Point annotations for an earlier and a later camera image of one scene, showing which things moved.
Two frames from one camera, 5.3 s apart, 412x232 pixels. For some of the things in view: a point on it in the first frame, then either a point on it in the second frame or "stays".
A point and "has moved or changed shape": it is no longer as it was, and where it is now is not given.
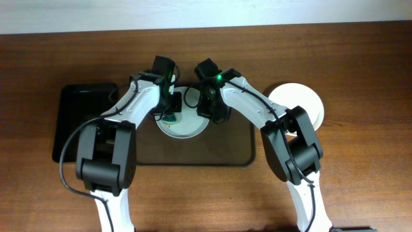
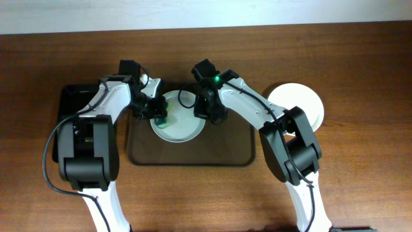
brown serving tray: x=224 y=142 stays
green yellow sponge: x=168 y=119 → x=162 y=122
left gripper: x=174 y=105 → x=156 y=109
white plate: x=190 y=124 has moved or changed shape
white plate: x=290 y=95 stays
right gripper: x=208 y=107 stays
